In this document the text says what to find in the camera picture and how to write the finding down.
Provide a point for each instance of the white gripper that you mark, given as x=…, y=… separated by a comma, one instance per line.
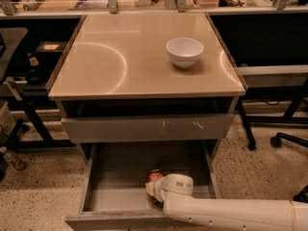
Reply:
x=159, y=190

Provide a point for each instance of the red coke can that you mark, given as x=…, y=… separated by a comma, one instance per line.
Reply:
x=152, y=176

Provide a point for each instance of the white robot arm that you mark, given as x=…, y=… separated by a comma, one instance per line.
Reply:
x=175, y=191

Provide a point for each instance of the open middle drawer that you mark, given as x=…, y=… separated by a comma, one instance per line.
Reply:
x=114, y=195

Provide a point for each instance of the closed top drawer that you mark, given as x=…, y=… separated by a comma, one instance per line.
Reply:
x=147, y=128

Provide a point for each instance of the grey drawer cabinet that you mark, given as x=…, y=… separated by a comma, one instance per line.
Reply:
x=118, y=65

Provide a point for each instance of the white bowl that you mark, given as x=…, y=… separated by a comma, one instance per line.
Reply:
x=184, y=52

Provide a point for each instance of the plastic bottle on floor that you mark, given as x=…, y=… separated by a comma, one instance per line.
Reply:
x=12, y=158

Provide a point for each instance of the grey office chair left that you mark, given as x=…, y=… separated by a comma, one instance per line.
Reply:
x=10, y=39

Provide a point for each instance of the black desk frame leg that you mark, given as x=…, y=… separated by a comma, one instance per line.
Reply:
x=251, y=141

